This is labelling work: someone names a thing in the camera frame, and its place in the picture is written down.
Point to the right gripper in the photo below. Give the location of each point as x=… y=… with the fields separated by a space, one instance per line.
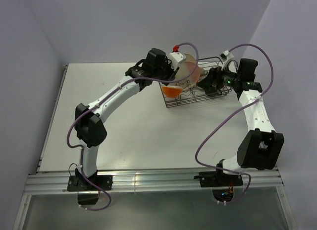
x=215 y=75

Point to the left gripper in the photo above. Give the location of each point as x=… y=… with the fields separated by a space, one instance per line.
x=172 y=73

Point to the small beige speckled cup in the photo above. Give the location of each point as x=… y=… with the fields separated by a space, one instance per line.
x=200 y=79

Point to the grey-green ceramic cup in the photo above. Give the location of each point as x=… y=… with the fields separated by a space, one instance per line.
x=203 y=72

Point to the white bowl orange outside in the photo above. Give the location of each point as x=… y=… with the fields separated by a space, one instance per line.
x=172 y=91

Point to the pink and cream plate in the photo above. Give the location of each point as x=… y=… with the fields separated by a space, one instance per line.
x=185 y=69

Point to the green and cream plate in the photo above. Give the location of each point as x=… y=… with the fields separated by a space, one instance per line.
x=189 y=58

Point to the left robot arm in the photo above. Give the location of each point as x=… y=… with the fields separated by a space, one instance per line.
x=90 y=119

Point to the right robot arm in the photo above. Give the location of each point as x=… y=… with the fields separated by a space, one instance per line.
x=261 y=146

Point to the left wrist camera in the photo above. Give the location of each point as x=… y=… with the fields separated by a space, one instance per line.
x=176 y=57

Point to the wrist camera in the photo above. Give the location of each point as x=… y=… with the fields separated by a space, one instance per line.
x=226 y=58
x=176 y=57

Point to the black wire dish rack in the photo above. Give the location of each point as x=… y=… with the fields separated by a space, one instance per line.
x=193 y=94

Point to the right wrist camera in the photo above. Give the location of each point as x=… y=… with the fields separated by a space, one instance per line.
x=226 y=58

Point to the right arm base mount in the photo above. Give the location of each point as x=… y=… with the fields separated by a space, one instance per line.
x=225 y=182

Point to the aluminium frame rail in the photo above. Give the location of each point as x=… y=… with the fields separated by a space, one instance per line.
x=143 y=181

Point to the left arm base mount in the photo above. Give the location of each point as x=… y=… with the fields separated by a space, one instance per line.
x=87 y=194

